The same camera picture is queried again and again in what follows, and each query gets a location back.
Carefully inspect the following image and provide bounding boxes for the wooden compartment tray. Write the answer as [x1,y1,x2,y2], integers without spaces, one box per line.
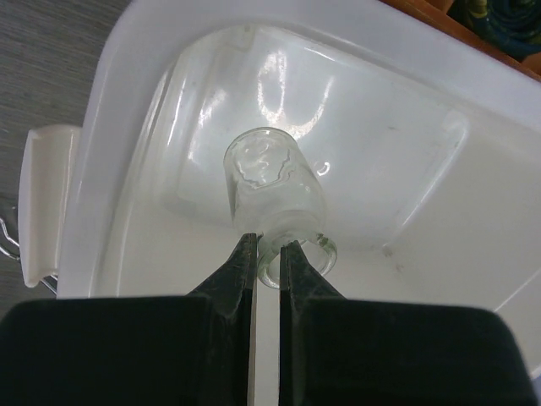
[386,0,540,81]

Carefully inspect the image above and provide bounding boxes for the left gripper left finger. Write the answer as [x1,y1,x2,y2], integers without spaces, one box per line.
[189,233,258,405]

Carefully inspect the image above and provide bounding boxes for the metal test tube holder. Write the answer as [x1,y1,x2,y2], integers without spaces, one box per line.
[1,199,58,296]

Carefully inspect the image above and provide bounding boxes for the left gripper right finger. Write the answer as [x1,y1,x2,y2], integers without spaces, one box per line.
[278,241,343,405]

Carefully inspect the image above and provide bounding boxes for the white plastic tub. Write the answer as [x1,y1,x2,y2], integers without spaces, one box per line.
[18,0,541,381]

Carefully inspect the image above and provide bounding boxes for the clear glass flask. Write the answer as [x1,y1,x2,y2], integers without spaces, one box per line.
[223,127,337,288]

